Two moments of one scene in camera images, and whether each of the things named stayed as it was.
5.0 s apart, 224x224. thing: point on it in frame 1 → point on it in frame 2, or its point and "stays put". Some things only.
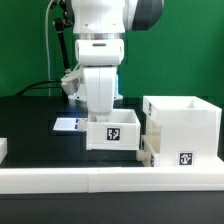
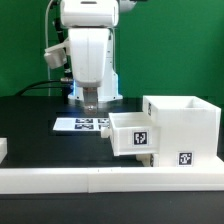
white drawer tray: x=119 y=130 → x=133 y=133
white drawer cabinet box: x=188 y=130 stays put
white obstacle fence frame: x=41 y=181 stays put
